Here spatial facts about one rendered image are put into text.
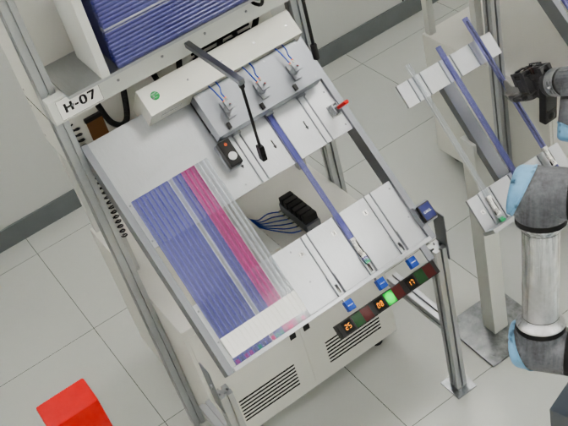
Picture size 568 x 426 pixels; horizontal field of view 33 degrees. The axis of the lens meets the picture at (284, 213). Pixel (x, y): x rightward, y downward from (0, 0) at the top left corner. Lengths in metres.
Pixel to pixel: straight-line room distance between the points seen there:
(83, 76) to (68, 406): 0.83
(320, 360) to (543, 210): 1.26
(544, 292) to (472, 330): 1.14
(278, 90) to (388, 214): 0.46
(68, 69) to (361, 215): 0.87
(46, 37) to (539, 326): 1.42
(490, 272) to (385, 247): 0.59
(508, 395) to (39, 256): 2.11
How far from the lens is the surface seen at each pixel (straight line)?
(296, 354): 3.10
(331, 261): 2.60
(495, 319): 3.32
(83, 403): 2.51
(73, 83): 2.46
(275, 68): 2.66
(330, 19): 4.76
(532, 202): 2.14
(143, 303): 2.92
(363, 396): 3.28
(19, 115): 4.14
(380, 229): 2.66
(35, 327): 3.96
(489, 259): 3.11
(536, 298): 2.28
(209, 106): 2.58
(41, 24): 2.55
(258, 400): 3.12
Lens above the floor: 2.57
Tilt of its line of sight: 40 degrees down
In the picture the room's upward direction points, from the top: 16 degrees counter-clockwise
